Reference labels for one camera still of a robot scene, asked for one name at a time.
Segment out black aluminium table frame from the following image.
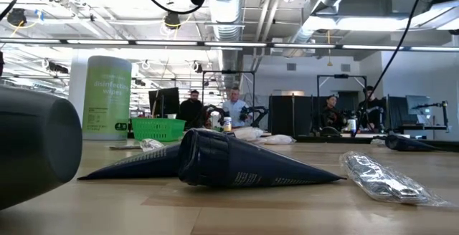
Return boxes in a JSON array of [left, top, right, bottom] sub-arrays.
[[127, 130, 459, 154]]

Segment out black flat packs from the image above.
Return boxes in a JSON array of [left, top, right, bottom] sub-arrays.
[[177, 128, 347, 188]]

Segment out green disinfecting wipes canister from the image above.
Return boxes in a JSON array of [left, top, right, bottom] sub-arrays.
[[81, 54, 133, 142]]

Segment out grey computer monitor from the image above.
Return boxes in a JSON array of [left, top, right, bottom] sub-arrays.
[[404, 94, 432, 117]]

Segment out person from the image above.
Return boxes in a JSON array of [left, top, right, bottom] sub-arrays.
[[356, 85, 387, 132], [176, 89, 204, 130], [320, 94, 347, 133], [221, 86, 252, 129]]

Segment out black ceiling fixture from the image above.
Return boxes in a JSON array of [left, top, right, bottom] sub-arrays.
[[164, 11, 181, 30], [6, 8, 28, 27]]

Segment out long LED light bar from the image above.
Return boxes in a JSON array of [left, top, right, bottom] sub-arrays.
[[0, 37, 459, 53]]

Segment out black partition panel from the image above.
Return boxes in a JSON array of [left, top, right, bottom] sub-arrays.
[[268, 95, 323, 138]]

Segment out navy blue toiletry tube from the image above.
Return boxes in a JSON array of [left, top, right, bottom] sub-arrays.
[[77, 142, 182, 181]]

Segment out white pillar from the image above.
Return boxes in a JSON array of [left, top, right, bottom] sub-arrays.
[[67, 50, 95, 121]]

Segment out long clear packet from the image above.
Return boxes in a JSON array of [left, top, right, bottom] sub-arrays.
[[339, 150, 451, 208]]

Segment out background black rig frame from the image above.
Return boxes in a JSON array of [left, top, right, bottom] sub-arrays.
[[201, 69, 256, 128], [316, 73, 368, 135]]

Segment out black pack right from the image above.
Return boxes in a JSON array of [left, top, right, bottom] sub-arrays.
[[384, 133, 448, 153]]

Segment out black computer monitor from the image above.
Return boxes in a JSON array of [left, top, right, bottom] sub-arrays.
[[148, 87, 181, 118]]

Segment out narrow green plastic basket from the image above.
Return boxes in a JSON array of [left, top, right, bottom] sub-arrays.
[[131, 117, 187, 143]]

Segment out long black cable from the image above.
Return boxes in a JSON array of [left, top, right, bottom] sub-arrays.
[[356, 0, 431, 135]]

